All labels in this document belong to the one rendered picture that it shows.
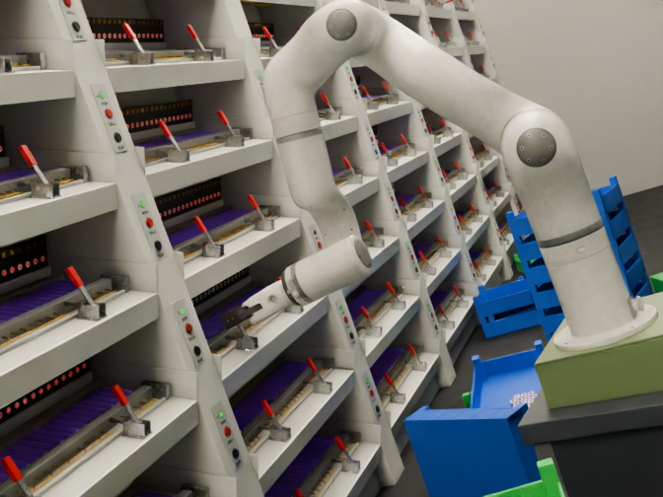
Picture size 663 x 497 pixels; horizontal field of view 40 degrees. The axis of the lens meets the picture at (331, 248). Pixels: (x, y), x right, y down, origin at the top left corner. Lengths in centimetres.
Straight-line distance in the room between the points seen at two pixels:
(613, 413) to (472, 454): 53
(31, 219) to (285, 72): 56
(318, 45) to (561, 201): 50
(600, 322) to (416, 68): 55
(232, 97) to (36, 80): 81
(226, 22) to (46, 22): 70
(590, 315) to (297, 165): 59
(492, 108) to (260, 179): 75
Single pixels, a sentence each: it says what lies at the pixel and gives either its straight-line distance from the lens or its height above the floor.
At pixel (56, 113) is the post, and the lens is 164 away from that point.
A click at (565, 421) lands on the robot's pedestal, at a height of 27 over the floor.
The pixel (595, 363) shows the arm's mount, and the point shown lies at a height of 35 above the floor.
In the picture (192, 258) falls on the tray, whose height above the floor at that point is 73.
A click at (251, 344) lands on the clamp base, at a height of 53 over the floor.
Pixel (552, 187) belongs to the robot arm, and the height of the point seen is 66.
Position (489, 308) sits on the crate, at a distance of 338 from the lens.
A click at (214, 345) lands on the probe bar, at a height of 56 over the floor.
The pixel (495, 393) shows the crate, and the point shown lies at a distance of 256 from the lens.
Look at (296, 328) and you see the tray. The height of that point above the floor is 49.
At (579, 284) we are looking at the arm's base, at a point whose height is 48.
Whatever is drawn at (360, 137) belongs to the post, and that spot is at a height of 85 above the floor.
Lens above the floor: 85
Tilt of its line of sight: 6 degrees down
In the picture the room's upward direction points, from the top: 19 degrees counter-clockwise
